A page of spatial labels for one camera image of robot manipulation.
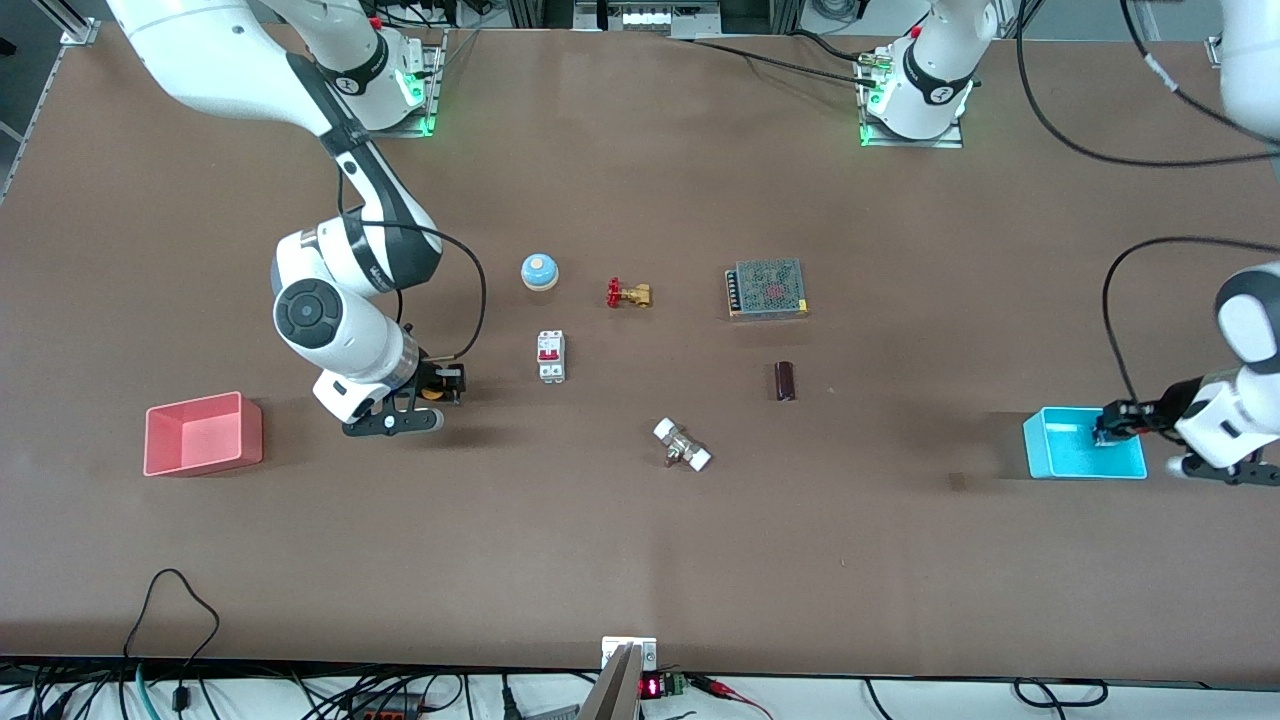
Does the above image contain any cyan plastic bin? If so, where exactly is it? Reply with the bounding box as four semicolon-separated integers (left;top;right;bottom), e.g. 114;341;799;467
1022;406;1149;481

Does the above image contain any pink plastic bin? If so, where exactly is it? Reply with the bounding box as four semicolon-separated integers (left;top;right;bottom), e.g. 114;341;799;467
143;391;265;478

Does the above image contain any brass fitting with white caps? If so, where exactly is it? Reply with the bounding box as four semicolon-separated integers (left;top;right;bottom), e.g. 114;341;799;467
653;417;713;473

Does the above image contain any perforated metal power supply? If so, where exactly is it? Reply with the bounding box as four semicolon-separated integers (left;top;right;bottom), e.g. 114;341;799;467
725;258;810;321

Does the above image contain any grey metal bar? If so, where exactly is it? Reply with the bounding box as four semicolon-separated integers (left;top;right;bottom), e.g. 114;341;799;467
577;643;643;720

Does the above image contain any red clip lead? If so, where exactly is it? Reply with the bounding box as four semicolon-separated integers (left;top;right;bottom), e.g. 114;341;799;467
688;674;773;720

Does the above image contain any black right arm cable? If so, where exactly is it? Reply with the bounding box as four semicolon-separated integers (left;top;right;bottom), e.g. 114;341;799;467
336;170;488;361

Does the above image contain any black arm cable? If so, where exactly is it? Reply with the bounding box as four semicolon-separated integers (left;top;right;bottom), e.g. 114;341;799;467
336;170;488;361
1102;236;1280;403

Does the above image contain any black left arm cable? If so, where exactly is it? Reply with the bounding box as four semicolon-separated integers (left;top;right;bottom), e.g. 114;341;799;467
1102;236;1280;403

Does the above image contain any black looped cable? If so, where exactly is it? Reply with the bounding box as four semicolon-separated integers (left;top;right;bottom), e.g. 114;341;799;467
122;568;222;663

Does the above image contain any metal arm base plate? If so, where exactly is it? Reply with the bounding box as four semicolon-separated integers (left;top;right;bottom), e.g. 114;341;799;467
856;48;967;150
380;28;448;138

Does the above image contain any long black hanging cable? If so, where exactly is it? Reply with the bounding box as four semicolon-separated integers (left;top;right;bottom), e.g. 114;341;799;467
1016;0;1280;169

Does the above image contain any white table edge bracket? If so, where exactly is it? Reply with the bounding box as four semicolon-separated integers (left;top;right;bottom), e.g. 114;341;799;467
601;635;659;672

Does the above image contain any black cable with white tag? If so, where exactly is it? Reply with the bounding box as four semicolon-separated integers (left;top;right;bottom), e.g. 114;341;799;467
1120;0;1280;151

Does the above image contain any black cable on table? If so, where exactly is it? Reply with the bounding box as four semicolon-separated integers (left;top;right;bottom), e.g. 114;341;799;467
668;32;883;89

